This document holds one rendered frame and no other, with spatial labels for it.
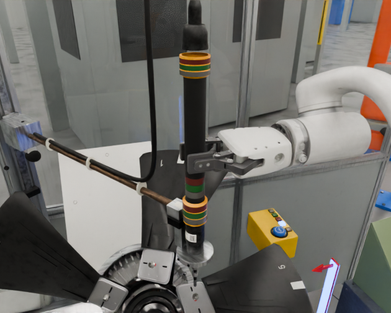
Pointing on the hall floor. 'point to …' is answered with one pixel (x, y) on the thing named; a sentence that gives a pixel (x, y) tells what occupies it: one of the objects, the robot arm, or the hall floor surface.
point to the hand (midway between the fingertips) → (195, 156)
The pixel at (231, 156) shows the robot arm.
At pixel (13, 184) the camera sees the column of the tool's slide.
